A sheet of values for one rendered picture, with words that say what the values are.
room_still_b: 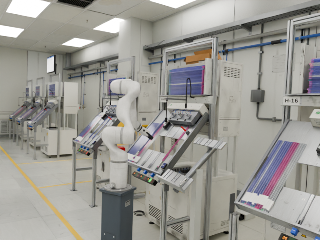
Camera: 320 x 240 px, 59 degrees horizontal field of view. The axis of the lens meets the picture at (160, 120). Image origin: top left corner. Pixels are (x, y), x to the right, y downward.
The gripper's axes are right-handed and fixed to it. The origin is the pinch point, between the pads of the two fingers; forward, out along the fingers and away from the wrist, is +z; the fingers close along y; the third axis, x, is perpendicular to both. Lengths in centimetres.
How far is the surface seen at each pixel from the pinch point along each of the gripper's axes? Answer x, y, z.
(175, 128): -20.6, -5.9, 15.2
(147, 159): 18.0, -1.2, 8.9
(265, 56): -186, 13, 98
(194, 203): 35, -61, 25
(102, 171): 42, 150, 55
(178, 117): -30.3, -8.0, 10.7
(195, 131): -21.0, -32.1, 16.0
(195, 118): -32.1, -28.1, 12.8
